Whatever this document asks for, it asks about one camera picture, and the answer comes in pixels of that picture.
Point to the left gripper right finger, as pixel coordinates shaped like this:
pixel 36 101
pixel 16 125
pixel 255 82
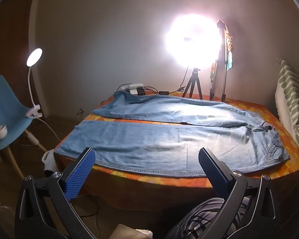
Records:
pixel 217 172

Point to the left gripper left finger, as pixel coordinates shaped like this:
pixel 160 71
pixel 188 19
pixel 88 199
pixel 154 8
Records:
pixel 76 173

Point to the light blue denim pants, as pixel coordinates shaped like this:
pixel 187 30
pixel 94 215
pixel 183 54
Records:
pixel 169 139

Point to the white plastic jug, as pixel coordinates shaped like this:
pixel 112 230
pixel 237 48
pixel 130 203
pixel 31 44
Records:
pixel 49 161

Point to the striped pants knee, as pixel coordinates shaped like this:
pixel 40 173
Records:
pixel 198 219

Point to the orange floral bed sheet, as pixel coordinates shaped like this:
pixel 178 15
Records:
pixel 276 129

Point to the white small cup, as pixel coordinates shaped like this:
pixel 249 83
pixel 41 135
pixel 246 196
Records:
pixel 3 131

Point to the blue plastic chair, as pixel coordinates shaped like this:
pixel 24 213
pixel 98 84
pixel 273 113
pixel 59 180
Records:
pixel 13 115

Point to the small black tripod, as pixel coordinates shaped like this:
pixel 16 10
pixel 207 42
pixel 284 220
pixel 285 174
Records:
pixel 193 82

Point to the white power strip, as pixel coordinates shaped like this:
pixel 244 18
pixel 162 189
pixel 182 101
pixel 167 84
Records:
pixel 131 88

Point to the black power adapter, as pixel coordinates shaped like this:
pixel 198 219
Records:
pixel 141 91

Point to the tall folded tripod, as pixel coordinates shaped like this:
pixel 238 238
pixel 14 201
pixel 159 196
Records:
pixel 221 61

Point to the white clip desk lamp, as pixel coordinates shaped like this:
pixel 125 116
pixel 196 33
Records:
pixel 33 58

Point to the colourful cloth on tripod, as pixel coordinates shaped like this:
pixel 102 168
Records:
pixel 229 43

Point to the black inline cable switch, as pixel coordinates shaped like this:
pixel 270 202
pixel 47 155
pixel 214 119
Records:
pixel 163 92

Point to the bright ring light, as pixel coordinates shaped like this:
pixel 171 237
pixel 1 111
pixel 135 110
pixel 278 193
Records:
pixel 193 41

